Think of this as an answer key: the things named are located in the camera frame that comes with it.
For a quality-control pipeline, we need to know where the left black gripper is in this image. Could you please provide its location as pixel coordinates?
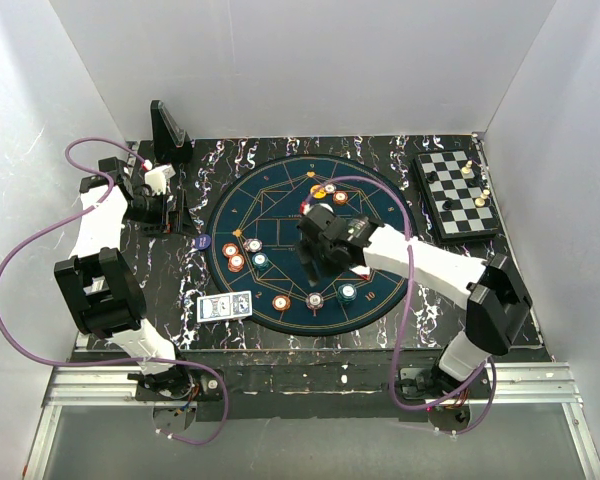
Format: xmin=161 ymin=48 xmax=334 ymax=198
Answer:
xmin=123 ymin=190 xmax=199 ymax=240

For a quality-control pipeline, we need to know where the white-blue poker chip stack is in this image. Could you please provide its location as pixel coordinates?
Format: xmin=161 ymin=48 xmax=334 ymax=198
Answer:
xmin=306 ymin=292 xmax=324 ymax=310

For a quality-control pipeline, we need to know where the green poker chip stack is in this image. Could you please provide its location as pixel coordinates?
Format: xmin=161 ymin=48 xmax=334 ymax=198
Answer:
xmin=337 ymin=283 xmax=357 ymax=303

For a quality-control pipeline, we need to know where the orange poker chip stack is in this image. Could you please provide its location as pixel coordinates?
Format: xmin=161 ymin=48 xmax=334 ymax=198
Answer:
xmin=272 ymin=295 xmax=291 ymax=311

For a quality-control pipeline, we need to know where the purple small blind button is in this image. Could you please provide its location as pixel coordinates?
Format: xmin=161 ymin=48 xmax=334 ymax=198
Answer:
xmin=193 ymin=234 xmax=212 ymax=251

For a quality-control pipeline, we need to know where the orange big blind button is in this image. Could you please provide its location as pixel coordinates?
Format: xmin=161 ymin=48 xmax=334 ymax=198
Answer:
xmin=310 ymin=185 xmax=327 ymax=199

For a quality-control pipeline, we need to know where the blue playing card deck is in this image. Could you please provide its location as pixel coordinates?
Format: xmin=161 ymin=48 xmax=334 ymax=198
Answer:
xmin=196 ymin=291 xmax=253 ymax=323

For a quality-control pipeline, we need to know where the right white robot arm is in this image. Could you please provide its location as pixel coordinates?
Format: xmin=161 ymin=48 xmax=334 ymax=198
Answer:
xmin=297 ymin=204 xmax=533 ymax=398

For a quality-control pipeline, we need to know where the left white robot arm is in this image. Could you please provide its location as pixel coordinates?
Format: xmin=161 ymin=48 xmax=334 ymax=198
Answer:
xmin=54 ymin=157 xmax=194 ymax=400

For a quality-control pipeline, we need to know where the round blue poker mat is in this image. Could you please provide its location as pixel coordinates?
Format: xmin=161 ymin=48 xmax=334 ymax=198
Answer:
xmin=205 ymin=156 xmax=411 ymax=336

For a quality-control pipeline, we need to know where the black card shoe stand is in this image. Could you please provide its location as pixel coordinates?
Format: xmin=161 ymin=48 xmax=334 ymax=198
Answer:
xmin=150 ymin=100 xmax=193 ymax=165

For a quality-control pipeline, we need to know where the black white chess board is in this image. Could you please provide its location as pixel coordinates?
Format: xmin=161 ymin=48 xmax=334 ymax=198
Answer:
xmin=412 ymin=150 xmax=501 ymax=245

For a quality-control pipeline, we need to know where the cream chess piece tall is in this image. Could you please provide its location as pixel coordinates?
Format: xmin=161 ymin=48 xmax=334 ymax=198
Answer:
xmin=461 ymin=160 xmax=473 ymax=175

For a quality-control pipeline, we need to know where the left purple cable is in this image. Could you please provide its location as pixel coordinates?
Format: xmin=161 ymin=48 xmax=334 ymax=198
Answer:
xmin=0 ymin=138 xmax=230 ymax=446

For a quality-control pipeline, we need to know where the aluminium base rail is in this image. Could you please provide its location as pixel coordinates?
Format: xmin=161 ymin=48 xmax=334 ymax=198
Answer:
xmin=23 ymin=362 xmax=600 ymax=479

